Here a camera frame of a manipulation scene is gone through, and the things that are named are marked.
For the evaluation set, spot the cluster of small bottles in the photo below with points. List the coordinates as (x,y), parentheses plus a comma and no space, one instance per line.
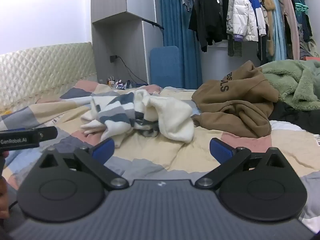
(117,83)

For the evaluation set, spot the blue curtain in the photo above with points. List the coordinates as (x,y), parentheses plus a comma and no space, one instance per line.
(175,30)

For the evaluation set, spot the black garment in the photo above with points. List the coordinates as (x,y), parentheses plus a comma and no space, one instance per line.
(292,116)

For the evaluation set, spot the brown hoodie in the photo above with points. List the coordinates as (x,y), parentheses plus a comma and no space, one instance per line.
(232,100)

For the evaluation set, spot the white cloth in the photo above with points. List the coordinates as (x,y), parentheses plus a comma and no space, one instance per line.
(282,126)

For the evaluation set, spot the grey cabinet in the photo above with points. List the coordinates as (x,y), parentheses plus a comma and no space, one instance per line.
(120,42)

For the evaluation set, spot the person's left hand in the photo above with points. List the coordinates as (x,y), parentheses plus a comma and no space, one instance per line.
(3,192)

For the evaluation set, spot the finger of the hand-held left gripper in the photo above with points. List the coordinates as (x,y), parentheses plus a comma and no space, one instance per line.
(47,132)

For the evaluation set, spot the light blue hanging garment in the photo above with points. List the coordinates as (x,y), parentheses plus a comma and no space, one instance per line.
(277,30)

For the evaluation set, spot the orange box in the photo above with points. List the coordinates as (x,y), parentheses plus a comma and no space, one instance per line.
(313,58)

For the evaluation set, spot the pink hanging garment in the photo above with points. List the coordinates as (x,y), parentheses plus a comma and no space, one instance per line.
(290,12)

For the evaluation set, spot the blue padded board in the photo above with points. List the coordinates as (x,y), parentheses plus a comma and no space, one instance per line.
(165,67)

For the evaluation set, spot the white puffer jacket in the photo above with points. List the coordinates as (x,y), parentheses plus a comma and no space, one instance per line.
(240,12)

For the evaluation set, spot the green fleece blanket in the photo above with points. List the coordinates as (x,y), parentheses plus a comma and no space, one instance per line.
(295,80)

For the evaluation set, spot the white blue striped sweater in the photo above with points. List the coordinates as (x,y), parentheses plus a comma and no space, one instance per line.
(172,115)

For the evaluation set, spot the striped hanging garment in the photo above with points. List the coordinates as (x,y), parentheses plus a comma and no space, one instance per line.
(235,48)

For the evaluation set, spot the patchwork quilt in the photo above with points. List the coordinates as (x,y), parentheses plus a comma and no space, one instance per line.
(150,152)

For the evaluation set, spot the black wall plug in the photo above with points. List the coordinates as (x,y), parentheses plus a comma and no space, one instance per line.
(113,58)

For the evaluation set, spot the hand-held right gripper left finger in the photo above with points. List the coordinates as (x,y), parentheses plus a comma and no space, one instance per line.
(103,150)

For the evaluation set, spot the dark hanging garment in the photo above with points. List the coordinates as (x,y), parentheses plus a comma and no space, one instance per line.
(305,27)

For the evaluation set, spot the cream quilted headboard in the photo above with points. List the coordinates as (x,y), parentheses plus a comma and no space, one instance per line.
(37,72)

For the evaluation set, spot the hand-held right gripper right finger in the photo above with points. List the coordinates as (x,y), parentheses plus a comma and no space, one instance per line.
(221,151)

